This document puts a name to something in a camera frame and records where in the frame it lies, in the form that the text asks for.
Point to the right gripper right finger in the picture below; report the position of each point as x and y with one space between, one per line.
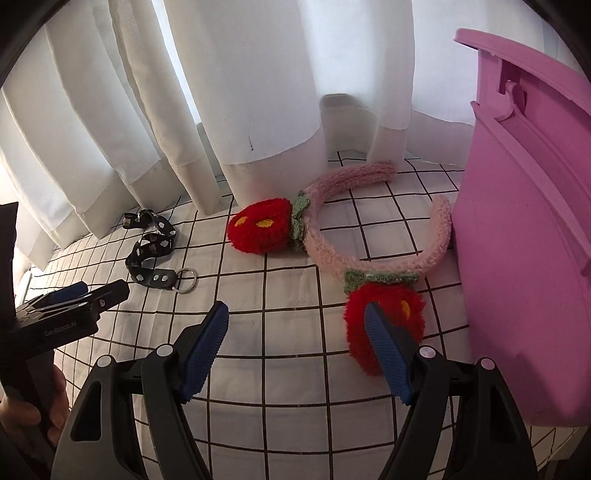
490 440

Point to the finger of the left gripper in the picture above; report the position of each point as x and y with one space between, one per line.
64 294
100 299

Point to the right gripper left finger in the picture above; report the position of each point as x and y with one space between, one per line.
100 439

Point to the person's left hand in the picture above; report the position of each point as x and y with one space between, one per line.
18 417

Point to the white grid tablecloth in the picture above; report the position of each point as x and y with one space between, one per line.
285 399

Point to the pink strawberry headband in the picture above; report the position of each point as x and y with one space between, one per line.
348 223

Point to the white curtain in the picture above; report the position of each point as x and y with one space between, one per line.
106 105

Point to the pink plastic storage bin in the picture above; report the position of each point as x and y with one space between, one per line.
522 228

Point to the black studded strap keychain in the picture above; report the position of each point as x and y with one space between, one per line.
157 241

